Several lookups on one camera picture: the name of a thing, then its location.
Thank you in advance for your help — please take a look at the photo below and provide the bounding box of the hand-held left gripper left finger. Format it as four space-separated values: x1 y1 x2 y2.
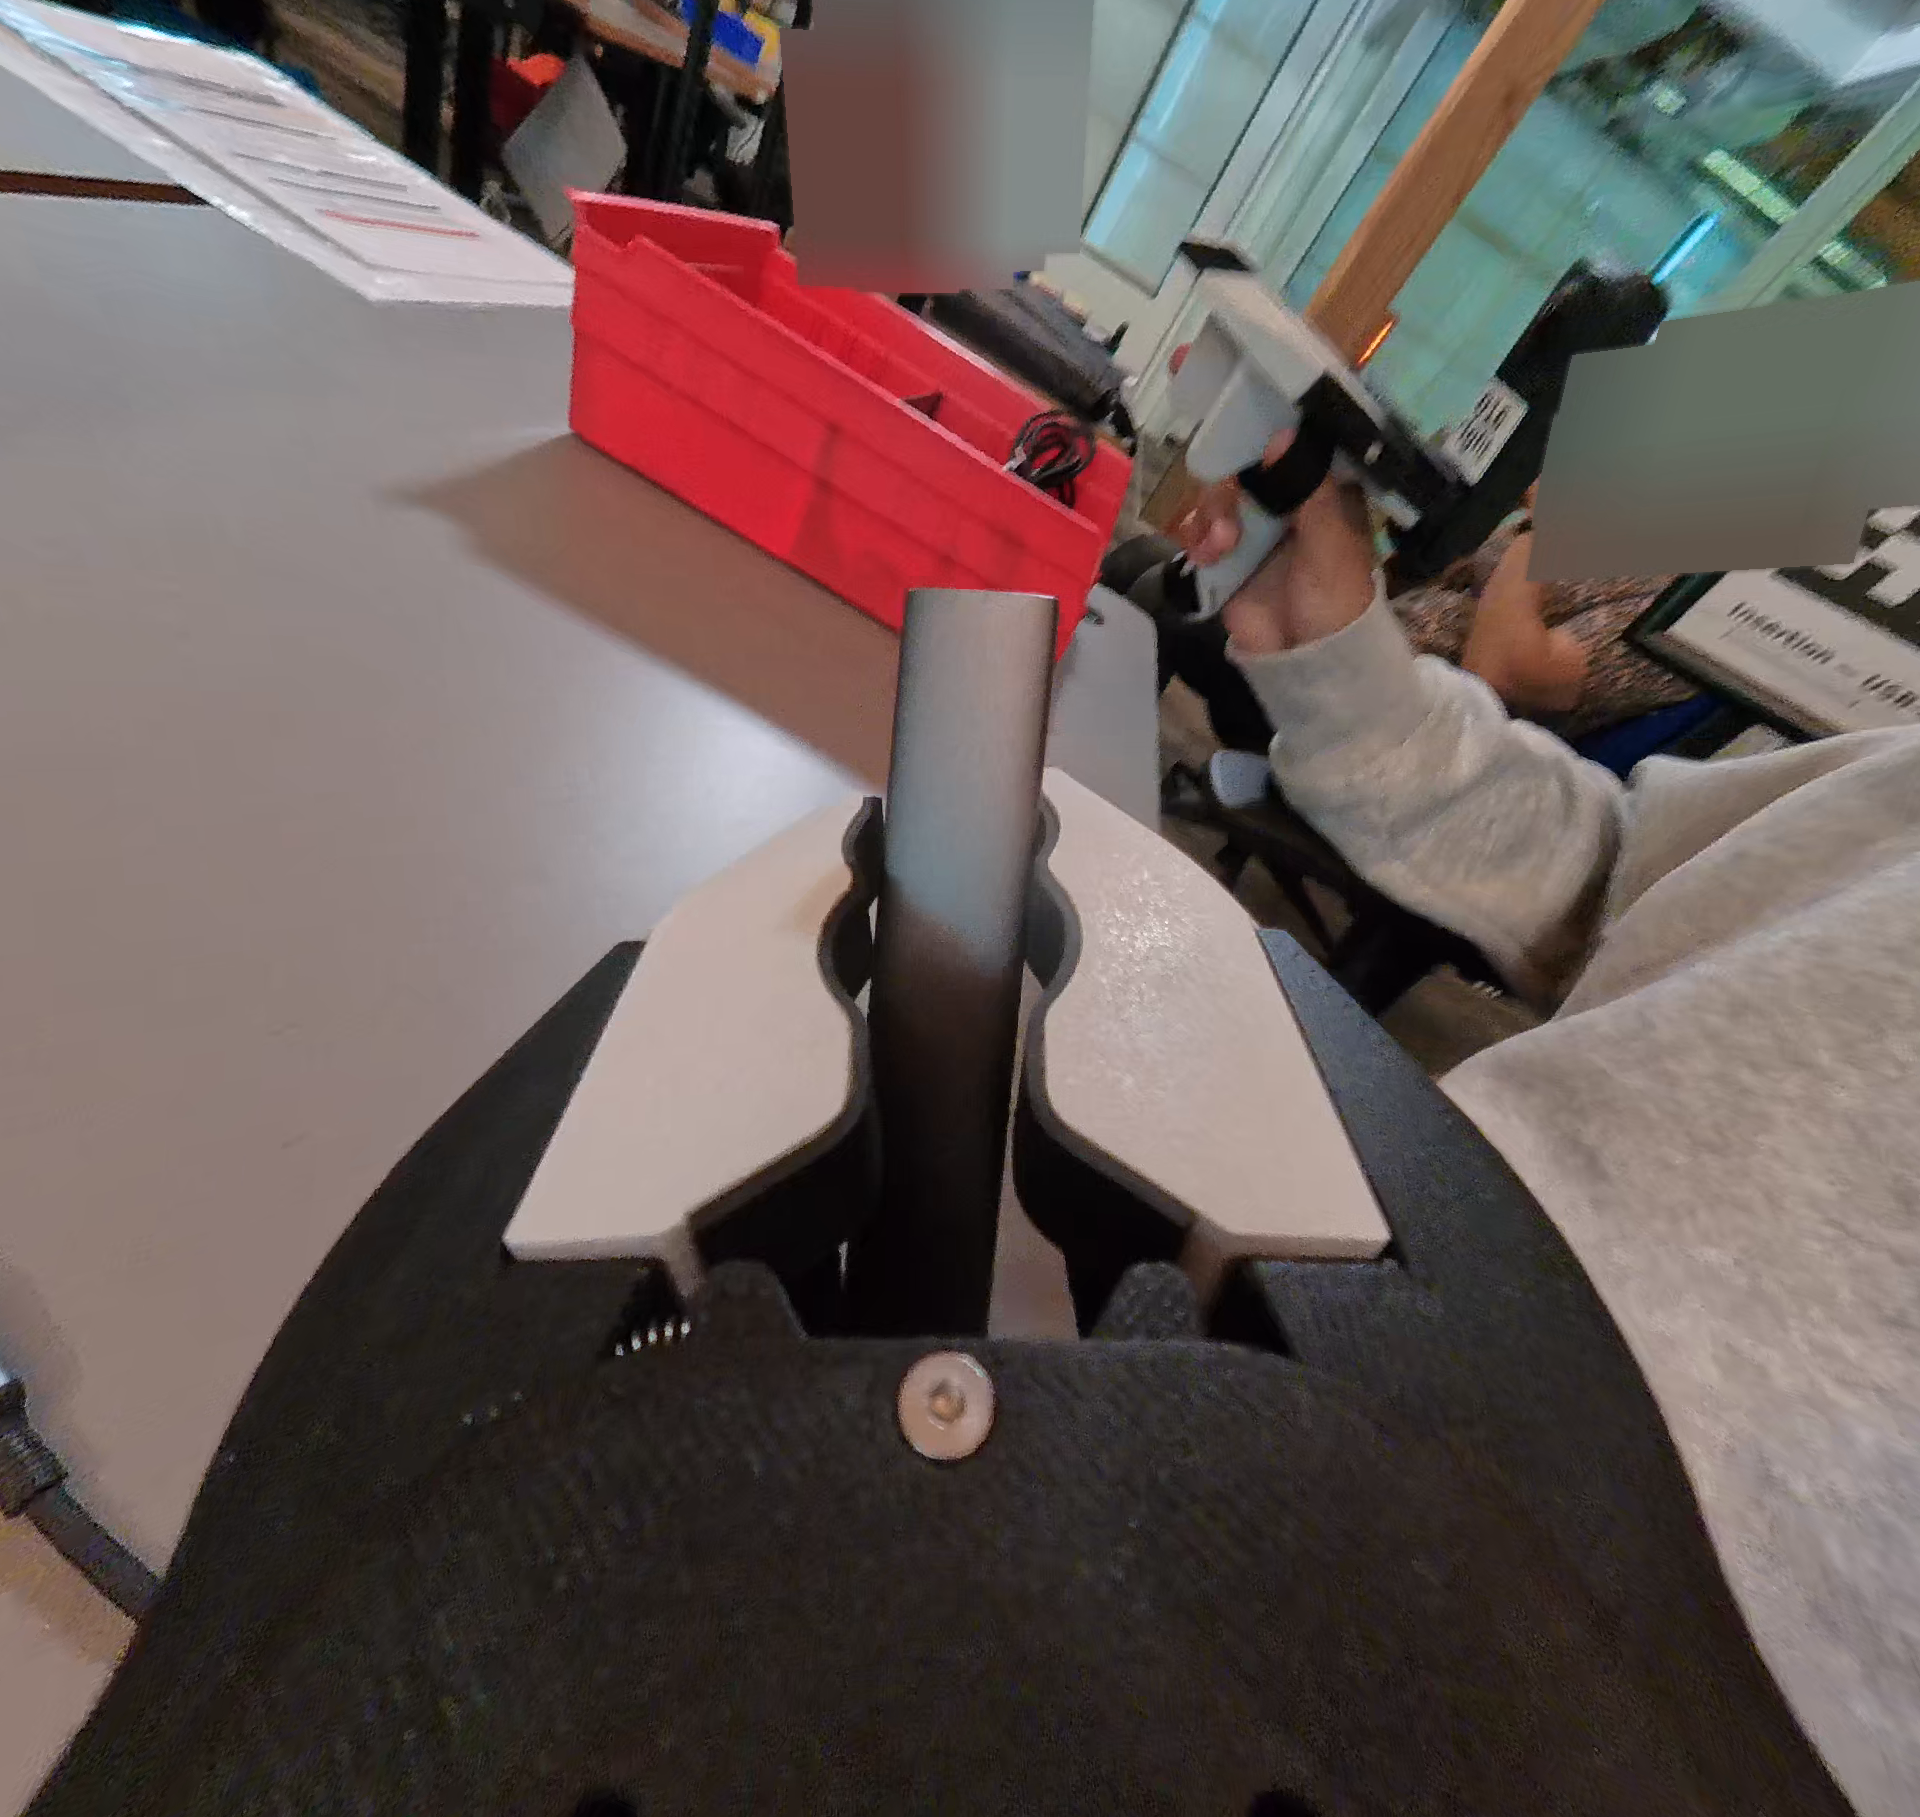
501 793 889 1326

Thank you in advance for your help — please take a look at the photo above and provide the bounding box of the wooden table with blue bin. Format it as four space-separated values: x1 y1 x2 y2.
336 0 784 205

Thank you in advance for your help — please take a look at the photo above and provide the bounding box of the black bag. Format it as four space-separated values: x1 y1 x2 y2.
920 278 1130 422

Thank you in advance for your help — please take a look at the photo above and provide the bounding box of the white printed paper sheet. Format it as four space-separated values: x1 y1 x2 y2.
0 0 574 307

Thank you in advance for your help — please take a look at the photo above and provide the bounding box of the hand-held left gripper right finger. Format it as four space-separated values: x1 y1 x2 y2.
1013 767 1394 1342

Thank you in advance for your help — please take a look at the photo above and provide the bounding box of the dark grey metal bar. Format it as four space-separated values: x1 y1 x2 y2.
858 586 1060 1342

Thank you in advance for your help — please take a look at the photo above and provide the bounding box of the person's grey sweatshirt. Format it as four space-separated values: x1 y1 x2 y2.
1431 719 1920 1817

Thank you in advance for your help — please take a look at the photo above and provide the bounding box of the grey desk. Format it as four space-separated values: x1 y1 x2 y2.
0 62 1169 1775

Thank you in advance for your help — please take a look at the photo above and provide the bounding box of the grey plastic panel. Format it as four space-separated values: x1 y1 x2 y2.
500 54 631 209

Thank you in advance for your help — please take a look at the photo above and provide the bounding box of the framed printed sign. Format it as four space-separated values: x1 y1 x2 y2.
1624 502 1920 742

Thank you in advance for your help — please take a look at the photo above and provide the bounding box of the person's right hand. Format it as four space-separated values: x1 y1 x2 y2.
1171 474 1394 659

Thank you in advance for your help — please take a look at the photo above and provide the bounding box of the wooden post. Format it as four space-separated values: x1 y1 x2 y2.
1301 0 1678 368

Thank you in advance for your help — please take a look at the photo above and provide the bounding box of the person's right forearm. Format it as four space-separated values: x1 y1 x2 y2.
1227 590 1634 1017

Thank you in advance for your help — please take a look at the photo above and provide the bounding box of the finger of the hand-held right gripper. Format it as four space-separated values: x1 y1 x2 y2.
1172 266 1364 413

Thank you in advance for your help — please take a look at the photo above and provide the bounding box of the coiled black cable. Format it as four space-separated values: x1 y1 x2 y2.
1006 411 1098 509

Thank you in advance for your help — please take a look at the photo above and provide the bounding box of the thick black cable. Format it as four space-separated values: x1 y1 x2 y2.
0 1373 165 1621

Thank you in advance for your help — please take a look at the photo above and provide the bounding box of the red plastic bin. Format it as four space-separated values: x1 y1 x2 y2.
564 188 1137 651

